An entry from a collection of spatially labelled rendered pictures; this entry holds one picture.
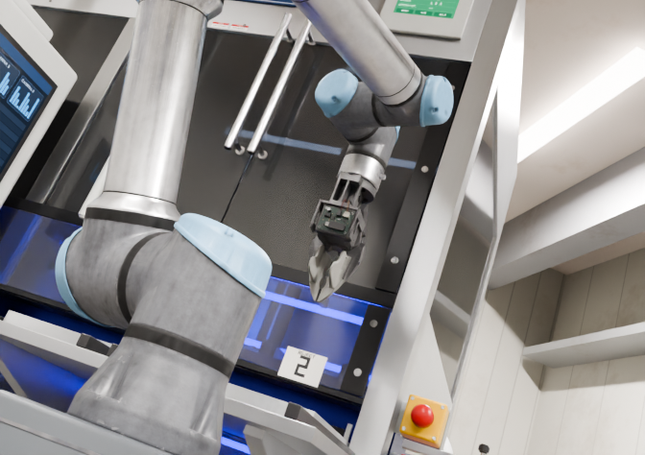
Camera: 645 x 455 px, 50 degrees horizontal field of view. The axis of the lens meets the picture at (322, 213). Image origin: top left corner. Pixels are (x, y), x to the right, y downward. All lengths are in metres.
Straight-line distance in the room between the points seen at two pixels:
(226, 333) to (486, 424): 4.76
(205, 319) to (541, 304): 5.17
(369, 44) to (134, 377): 0.53
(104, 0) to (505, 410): 4.26
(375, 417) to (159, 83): 0.75
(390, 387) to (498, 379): 4.17
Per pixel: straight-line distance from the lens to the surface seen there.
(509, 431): 5.48
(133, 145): 0.82
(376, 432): 1.31
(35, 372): 1.36
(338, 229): 1.09
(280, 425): 0.92
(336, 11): 0.90
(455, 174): 1.48
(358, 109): 1.11
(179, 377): 0.67
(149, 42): 0.85
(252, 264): 0.71
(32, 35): 1.78
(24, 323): 1.33
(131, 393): 0.66
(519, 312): 5.65
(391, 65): 0.98
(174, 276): 0.70
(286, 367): 1.37
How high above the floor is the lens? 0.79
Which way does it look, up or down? 22 degrees up
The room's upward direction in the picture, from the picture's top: 21 degrees clockwise
